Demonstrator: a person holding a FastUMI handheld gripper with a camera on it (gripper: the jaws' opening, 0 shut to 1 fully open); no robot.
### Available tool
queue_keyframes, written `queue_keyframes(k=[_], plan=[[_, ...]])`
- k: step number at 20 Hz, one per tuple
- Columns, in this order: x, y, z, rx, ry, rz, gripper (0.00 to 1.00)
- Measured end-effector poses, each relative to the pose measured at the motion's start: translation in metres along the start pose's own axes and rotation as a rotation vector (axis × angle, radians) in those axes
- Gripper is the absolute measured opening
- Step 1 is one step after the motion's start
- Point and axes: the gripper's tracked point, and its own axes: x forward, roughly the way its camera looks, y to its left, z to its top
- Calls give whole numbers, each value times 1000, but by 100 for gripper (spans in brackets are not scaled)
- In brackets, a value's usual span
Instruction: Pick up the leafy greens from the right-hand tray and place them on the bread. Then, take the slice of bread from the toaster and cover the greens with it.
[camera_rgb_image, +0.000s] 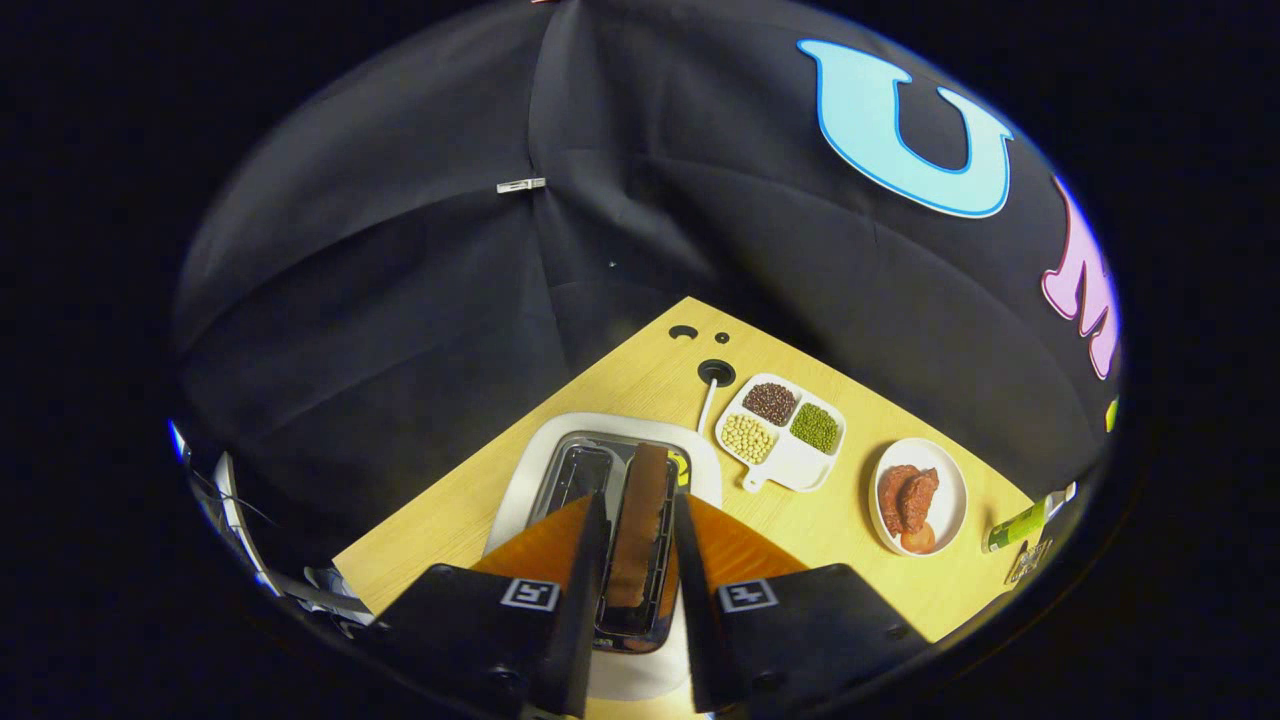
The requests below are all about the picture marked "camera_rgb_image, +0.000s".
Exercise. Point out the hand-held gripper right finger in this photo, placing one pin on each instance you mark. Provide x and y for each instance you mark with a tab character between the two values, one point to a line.
700	620

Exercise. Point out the pile of yellow beans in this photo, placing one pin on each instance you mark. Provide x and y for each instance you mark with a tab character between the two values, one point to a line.
747	438

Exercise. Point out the brown meat slice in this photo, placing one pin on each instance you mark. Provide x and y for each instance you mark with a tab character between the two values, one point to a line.
922	495
890	500

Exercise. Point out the pile of green beans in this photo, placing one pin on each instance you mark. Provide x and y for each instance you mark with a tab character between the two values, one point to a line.
816	427

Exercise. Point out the white divided dish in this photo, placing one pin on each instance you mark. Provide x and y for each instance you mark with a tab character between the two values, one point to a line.
800	465

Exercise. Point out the black backdrop cloth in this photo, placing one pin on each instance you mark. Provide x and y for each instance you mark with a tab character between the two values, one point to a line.
400	300

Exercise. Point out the toasted bread slice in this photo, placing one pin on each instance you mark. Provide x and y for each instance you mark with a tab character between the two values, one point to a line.
640	520

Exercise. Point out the red tomato slice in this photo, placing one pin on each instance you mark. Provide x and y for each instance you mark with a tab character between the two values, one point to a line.
918	540

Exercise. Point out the pile of brown beans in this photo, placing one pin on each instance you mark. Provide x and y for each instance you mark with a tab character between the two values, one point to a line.
770	402

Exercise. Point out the beige round plate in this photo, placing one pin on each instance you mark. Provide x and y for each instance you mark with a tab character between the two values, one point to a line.
950	490

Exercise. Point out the green label plastic bottle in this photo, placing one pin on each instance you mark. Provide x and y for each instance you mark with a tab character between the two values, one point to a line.
1015	525

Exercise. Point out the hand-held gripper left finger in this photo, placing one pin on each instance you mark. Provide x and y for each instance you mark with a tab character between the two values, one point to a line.
580	600

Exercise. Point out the white toaster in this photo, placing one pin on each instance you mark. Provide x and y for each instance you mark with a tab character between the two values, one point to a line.
540	470

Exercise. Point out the silver clip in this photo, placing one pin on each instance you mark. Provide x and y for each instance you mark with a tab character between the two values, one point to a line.
520	185

